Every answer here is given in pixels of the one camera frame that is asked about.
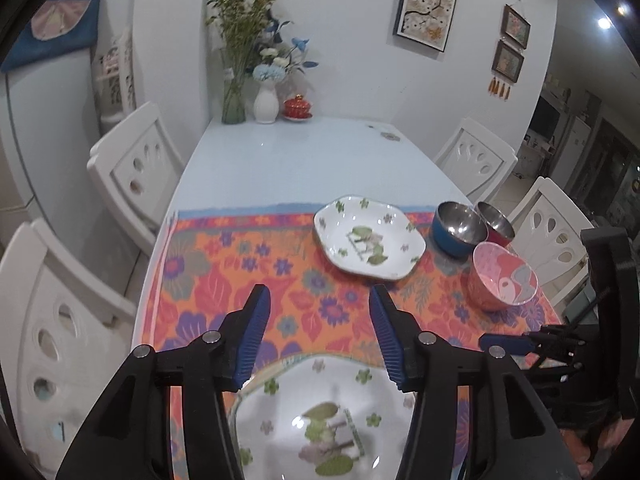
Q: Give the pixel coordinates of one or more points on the pink patterned bowl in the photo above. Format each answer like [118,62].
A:
[500,270]

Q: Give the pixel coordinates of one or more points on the ceiling light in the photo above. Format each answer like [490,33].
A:
[622,8]
[604,23]

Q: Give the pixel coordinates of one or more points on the red lidded cup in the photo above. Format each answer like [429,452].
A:
[297,106]

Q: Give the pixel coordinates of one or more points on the white ceramic vase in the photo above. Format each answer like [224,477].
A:
[265,105]

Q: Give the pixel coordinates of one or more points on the white refrigerator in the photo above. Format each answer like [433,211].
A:
[45,125]

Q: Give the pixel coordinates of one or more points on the floral orange tablecloth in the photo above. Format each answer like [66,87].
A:
[200,280]

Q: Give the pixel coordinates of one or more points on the large floral wall painting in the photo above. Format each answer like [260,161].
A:
[430,0]

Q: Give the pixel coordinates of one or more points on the red steel bowl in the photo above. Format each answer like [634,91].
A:
[495,220]

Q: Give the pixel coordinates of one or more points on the black television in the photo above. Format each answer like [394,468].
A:
[544,119]

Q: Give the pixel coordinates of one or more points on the orange hanging tassels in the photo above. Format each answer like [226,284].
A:
[499,90]

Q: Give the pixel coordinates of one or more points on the blue steel bowl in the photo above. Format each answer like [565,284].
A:
[442,237]

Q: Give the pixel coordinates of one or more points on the white carved chair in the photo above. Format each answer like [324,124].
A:
[117,80]

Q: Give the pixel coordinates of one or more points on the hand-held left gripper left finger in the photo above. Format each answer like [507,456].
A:
[252,340]

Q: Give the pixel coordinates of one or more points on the white floral plate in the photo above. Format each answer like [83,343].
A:
[350,220]
[300,390]

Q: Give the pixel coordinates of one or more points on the white dining chair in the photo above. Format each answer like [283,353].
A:
[560,200]
[30,310]
[125,150]
[475,160]

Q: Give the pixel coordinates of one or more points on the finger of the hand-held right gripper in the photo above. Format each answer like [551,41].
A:
[555,367]
[502,344]

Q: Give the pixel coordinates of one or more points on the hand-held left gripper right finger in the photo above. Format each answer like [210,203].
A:
[387,340]

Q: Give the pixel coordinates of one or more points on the glass vase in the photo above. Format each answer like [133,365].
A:
[232,105]

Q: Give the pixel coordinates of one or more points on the yellow green flower bouquet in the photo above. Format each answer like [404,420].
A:
[240,20]

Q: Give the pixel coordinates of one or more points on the small framed picture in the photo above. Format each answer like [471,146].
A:
[507,60]
[516,26]

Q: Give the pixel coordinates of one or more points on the white cabinet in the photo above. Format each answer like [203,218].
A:
[572,150]

